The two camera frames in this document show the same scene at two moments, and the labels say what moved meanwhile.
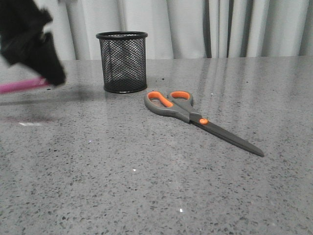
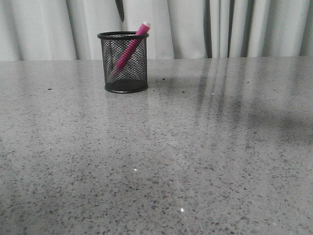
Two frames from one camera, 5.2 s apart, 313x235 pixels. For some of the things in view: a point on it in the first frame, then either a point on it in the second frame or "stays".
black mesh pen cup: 123,58 stays
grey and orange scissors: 177,104 to 120,7
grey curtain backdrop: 186,29 stays
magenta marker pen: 12,86 to 143,30
